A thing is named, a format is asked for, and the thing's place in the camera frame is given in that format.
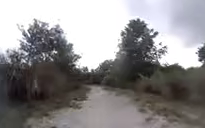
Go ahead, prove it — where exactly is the tall leafy tree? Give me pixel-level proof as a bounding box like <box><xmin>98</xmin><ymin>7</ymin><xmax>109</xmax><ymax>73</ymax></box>
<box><xmin>104</xmin><ymin>17</ymin><xmax>169</xmax><ymax>88</ymax></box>

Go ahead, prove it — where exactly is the pale dirt track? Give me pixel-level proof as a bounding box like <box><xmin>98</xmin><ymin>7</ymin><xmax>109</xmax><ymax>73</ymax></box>
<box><xmin>24</xmin><ymin>84</ymin><xmax>191</xmax><ymax>128</ymax></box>

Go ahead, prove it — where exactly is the dry brush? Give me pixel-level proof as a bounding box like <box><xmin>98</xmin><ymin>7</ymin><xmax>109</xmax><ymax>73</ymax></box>
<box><xmin>133</xmin><ymin>63</ymin><xmax>205</xmax><ymax>105</ymax></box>

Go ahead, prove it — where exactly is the dry grass verge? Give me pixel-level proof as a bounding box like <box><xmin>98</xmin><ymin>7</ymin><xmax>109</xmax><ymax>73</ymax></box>
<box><xmin>103</xmin><ymin>85</ymin><xmax>205</xmax><ymax>128</ymax></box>
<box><xmin>0</xmin><ymin>84</ymin><xmax>91</xmax><ymax>128</ymax></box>

